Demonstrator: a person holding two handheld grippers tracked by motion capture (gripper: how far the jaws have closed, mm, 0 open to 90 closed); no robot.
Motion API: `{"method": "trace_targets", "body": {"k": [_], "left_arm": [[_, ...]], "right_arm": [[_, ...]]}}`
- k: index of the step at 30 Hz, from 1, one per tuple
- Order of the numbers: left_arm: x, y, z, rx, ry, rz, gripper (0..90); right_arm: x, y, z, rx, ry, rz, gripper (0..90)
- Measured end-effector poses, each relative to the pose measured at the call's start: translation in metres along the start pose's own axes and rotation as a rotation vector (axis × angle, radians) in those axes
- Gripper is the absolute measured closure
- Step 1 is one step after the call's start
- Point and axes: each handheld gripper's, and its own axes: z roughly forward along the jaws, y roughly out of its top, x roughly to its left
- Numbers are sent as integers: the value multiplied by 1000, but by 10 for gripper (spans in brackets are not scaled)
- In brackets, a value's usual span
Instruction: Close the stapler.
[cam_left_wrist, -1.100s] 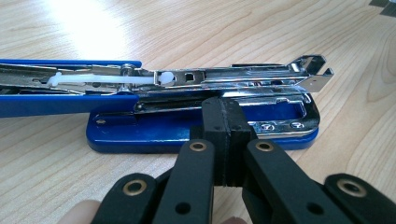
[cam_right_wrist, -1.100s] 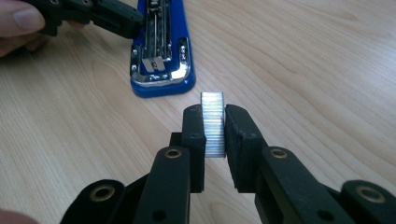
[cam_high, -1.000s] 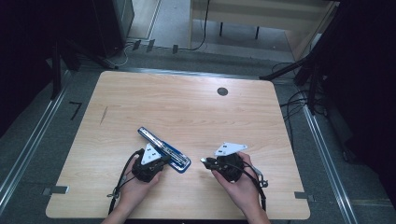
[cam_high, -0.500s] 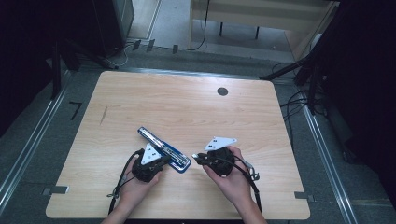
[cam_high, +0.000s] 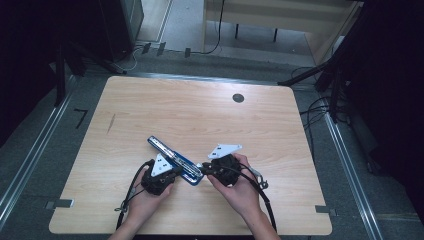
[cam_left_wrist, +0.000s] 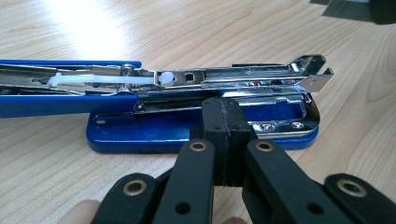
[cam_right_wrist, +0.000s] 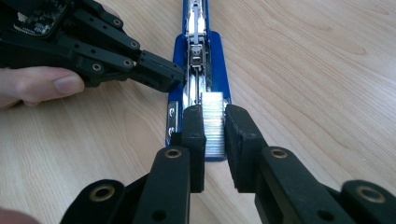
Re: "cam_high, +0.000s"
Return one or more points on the metal floor rail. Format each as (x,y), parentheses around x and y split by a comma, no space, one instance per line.
(200,78)
(350,176)
(36,146)

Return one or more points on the black curtain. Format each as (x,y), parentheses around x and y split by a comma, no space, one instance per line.
(393,83)
(23,50)

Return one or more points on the person's right hand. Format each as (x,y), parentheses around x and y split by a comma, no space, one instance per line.
(241,196)

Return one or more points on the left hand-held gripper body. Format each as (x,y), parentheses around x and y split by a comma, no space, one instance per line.
(160,168)

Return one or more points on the black cabinet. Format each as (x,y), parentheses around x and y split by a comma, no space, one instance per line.
(116,26)

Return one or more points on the blue stapler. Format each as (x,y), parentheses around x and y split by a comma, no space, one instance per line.
(186,166)

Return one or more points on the black stand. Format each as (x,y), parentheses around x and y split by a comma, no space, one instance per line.
(335,96)
(60,76)

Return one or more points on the person's left hand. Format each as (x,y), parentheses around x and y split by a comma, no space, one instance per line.
(143,205)

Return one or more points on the light wooden bench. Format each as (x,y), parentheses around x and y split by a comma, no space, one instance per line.
(286,13)

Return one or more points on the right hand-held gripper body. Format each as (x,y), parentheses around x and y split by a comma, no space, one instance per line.
(226,170)

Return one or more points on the grey tape piece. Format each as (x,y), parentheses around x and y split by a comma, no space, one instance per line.
(63,203)
(325,210)

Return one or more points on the dark round table grommet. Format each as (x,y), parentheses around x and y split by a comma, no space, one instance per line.
(238,98)

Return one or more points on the dark plug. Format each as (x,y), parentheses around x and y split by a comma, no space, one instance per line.
(187,52)

